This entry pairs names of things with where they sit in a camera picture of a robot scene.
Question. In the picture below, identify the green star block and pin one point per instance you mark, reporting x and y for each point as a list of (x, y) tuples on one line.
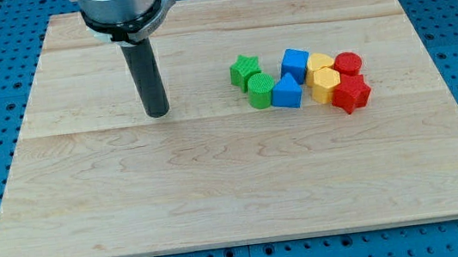
[(242, 69)]

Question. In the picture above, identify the blue triangle block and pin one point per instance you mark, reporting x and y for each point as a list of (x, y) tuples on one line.
[(287, 92)]

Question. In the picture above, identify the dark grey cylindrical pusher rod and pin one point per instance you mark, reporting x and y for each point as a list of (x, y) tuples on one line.
[(144, 71)]

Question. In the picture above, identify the red star block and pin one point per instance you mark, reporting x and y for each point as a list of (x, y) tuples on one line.
[(353, 92)]

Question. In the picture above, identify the yellow hexagon block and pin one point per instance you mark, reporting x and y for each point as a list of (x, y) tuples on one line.
[(325, 82), (315, 62)]

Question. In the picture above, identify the light wooden board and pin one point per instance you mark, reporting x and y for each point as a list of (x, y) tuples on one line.
[(94, 176)]

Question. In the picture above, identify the yellow hexagon block rear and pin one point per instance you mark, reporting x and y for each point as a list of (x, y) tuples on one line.
[(315, 62)]

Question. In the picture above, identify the yellow hexagon block front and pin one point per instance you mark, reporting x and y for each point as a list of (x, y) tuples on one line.
[(325, 82)]

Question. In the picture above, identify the red cylinder block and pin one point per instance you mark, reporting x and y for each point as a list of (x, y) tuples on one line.
[(348, 63)]

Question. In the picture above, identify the green cylinder block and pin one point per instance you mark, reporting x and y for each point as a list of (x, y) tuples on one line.
[(260, 87)]

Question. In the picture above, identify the blue cube block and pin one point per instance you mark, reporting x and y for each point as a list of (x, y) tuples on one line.
[(295, 63)]

